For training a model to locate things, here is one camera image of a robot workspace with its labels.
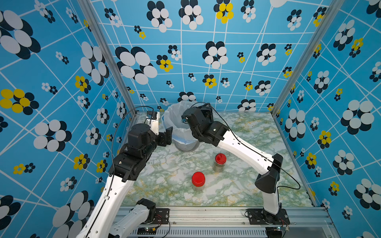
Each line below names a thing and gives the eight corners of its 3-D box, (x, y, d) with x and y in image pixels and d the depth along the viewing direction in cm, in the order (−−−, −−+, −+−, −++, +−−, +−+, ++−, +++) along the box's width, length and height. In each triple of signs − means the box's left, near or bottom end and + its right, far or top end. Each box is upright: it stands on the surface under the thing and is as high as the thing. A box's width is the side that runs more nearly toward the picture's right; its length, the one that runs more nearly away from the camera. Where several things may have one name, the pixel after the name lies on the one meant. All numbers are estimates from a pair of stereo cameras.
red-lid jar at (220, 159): (213, 172, 90) (215, 163, 80) (212, 163, 94) (214, 152, 84) (223, 172, 90) (227, 163, 80) (222, 163, 94) (225, 152, 84)
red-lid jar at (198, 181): (192, 192, 83) (191, 185, 73) (192, 180, 88) (191, 171, 78) (204, 192, 83) (205, 185, 73) (204, 180, 88) (205, 171, 78)
